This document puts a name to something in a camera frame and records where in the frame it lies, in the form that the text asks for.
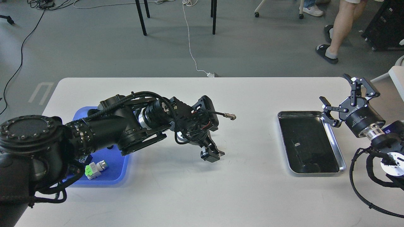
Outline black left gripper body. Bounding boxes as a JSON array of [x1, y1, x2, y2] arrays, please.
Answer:
[[175, 126, 213, 148]]

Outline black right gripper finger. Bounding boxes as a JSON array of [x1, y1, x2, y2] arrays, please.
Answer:
[[343, 74, 380, 106], [319, 96, 348, 127]]

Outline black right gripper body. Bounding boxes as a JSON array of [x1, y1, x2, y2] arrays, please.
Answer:
[[339, 99, 386, 138]]

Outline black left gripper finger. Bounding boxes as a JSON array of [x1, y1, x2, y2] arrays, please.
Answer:
[[207, 137, 225, 161], [200, 146, 218, 163]]

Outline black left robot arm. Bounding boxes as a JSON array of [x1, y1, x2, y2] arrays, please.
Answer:
[[1, 91, 236, 227]]

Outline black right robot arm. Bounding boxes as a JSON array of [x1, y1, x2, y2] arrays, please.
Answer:
[[319, 74, 403, 218]]

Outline white chair at right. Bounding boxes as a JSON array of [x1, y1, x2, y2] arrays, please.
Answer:
[[371, 56, 404, 100]]

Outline metal tray black inside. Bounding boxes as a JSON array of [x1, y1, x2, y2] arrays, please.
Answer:
[[277, 111, 347, 177]]

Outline walking person legs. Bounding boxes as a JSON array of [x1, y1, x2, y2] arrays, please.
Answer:
[[316, 0, 368, 64]]

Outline blue plastic tray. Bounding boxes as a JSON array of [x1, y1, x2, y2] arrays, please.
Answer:
[[73, 119, 128, 187]]

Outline white sneaker foot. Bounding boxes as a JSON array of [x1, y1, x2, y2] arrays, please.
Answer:
[[303, 5, 324, 17]]

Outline black table legs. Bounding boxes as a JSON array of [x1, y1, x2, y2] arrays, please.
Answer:
[[135, 0, 217, 36]]

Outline white green switch part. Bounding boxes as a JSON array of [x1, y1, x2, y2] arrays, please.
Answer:
[[85, 160, 109, 180]]

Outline white cable on floor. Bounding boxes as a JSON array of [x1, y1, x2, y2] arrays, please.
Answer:
[[182, 0, 210, 76]]

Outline black cable on floor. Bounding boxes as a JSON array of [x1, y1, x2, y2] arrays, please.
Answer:
[[0, 0, 71, 114]]

